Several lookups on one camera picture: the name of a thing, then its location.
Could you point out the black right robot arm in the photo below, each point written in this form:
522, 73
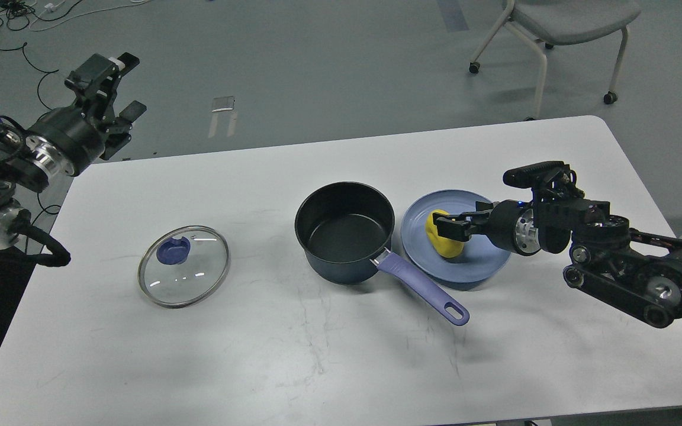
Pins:
638, 273

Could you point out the yellow potato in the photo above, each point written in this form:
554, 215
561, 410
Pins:
446, 248

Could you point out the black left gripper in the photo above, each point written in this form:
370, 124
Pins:
94, 84

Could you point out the silver floor plate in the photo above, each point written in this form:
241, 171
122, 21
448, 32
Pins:
223, 104

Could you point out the blue plate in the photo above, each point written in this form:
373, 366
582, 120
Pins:
479, 259

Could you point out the dark blue saucepan purple handle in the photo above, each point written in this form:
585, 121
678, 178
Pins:
346, 231

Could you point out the grey office chair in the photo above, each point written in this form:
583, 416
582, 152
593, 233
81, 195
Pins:
543, 25

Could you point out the glass lid purple knob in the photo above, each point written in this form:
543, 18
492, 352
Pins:
184, 266

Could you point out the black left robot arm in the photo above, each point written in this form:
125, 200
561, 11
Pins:
32, 163

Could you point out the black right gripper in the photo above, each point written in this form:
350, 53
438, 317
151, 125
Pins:
509, 225

